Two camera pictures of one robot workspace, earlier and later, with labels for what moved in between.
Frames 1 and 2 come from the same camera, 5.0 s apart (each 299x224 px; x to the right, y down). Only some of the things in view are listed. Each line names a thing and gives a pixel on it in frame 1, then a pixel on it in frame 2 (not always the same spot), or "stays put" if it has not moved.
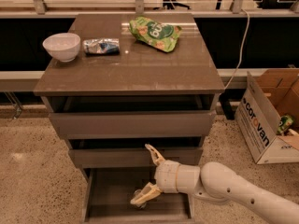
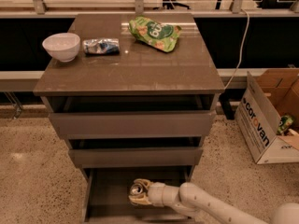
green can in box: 285,122 stays put
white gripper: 165,175 to 156,192
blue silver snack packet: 101,46 stays put
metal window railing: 40,8 stays put
